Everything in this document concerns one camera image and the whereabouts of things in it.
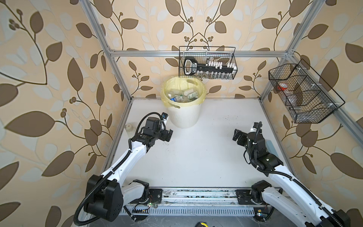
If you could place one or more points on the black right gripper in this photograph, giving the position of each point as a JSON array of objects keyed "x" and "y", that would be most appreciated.
[{"x": 243, "y": 136}]

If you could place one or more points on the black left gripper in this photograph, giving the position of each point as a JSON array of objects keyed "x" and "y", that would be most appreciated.
[{"x": 164, "y": 136}]

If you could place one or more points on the clear bottle green neck band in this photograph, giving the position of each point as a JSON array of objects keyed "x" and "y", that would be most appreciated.
[{"x": 191, "y": 94}]

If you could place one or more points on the clear bottle blue label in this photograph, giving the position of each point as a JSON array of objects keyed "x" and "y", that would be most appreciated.
[{"x": 181, "y": 99}]

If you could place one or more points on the clear bottle green white label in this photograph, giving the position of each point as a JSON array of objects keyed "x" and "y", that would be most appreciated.
[{"x": 174, "y": 92}]

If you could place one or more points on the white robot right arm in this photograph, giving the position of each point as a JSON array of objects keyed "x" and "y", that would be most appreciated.
[{"x": 293, "y": 199}]

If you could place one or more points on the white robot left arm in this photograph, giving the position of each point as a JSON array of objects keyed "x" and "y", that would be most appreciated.
[{"x": 105, "y": 195}]

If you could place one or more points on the white ribbed trash bin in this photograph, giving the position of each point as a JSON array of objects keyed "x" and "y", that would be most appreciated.
[{"x": 183, "y": 116}]

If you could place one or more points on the yellow plastic bin liner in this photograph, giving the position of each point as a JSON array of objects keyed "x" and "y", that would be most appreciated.
[{"x": 184, "y": 84}]

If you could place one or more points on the light blue grey case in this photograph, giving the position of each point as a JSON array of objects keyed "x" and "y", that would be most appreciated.
[{"x": 270, "y": 148}]

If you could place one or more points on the red cap item in basket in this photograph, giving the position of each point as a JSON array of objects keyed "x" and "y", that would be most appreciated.
[{"x": 282, "y": 87}]

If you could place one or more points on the black white tool in basket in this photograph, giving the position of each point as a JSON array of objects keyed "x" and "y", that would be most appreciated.
[{"x": 191, "y": 66}]

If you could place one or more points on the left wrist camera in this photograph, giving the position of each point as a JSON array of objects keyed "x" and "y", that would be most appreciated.
[{"x": 164, "y": 117}]

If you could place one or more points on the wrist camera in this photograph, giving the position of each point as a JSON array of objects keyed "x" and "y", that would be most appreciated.
[
  {"x": 257, "y": 127},
  {"x": 164, "y": 117}
]

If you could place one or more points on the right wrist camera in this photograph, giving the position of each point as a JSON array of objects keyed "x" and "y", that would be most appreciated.
[{"x": 257, "y": 127}]

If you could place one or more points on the metal base rail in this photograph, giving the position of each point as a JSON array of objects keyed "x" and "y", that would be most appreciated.
[{"x": 185, "y": 201}]

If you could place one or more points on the black wire basket right wall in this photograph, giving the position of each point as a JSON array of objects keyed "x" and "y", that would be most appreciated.
[{"x": 309, "y": 99}]

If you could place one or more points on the black wire basket wall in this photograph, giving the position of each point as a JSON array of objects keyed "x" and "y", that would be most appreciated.
[
  {"x": 309, "y": 99},
  {"x": 204, "y": 53}
]

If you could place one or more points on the black wire basket back wall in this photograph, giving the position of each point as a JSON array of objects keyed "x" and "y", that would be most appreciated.
[{"x": 204, "y": 53}]

